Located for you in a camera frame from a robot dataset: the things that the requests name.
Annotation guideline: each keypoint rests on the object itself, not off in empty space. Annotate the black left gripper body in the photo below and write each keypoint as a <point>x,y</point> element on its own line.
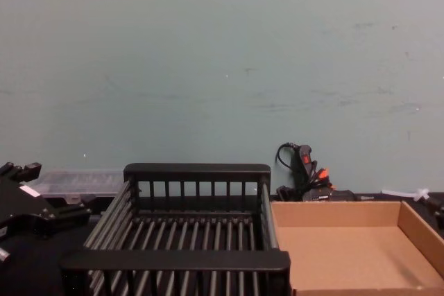
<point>21,202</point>

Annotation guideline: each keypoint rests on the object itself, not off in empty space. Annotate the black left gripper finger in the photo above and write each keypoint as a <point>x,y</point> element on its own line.
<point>66,216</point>
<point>29,171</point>

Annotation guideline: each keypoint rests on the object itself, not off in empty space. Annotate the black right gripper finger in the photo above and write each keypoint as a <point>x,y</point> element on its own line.
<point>437,213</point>

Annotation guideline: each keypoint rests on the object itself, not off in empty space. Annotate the clear plastic case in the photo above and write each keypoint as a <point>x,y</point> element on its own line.
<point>79,185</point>

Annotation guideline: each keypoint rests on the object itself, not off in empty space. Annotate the shallow brown cardboard tray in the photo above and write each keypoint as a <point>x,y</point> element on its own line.
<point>347,247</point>

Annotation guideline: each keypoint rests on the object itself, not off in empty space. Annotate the black rack with steel bars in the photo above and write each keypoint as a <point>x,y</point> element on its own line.
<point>173,268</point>

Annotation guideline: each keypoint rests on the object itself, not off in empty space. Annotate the plain pale wall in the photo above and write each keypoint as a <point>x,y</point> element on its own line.
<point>208,67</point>

